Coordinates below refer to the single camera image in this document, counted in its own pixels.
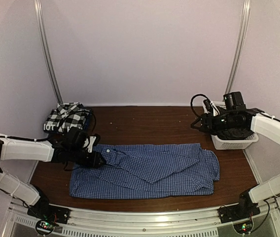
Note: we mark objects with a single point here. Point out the black white plaid shirt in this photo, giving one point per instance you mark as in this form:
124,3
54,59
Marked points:
66,114

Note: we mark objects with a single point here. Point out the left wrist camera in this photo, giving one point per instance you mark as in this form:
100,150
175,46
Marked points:
93,141

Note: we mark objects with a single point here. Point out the circuit board with leds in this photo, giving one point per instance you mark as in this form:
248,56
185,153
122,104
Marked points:
44,228
243,227

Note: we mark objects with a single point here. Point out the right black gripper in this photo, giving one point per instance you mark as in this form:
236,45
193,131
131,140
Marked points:
205,117

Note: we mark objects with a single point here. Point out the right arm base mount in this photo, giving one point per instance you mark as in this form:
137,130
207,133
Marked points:
235,213

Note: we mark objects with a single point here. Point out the white plastic laundry basket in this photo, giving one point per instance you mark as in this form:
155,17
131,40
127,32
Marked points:
220,144

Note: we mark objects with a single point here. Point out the black garment in basket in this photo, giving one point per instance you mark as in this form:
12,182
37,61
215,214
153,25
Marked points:
234,134

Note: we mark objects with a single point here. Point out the aluminium frame post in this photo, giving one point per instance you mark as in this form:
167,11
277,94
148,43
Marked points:
245,16
46,50

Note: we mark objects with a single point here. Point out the right aluminium frame post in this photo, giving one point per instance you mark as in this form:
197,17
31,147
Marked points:
245,16

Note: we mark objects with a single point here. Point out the blue checked long sleeve shirt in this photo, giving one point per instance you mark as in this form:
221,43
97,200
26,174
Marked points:
147,171

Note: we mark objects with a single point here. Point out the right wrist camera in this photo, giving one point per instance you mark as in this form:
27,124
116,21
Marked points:
211,107

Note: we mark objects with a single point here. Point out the left circuit board with leds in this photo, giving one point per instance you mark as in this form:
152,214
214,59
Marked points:
44,228

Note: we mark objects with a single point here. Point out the right circuit board with leds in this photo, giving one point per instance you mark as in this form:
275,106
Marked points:
243,227

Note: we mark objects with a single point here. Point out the left aluminium frame post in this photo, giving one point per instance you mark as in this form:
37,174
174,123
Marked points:
46,50

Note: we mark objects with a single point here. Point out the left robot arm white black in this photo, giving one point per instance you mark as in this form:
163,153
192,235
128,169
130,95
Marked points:
74,146

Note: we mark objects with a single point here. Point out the front aluminium rail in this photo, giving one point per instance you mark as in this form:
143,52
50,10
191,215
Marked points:
203,222

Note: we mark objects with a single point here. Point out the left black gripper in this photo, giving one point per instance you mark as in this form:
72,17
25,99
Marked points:
94,161

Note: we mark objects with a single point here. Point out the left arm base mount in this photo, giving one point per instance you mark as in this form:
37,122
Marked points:
50,213

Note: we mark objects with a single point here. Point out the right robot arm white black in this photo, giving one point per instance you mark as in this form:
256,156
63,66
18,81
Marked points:
231,121

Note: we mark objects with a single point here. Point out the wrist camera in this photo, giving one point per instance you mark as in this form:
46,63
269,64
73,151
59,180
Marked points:
211,107
93,141

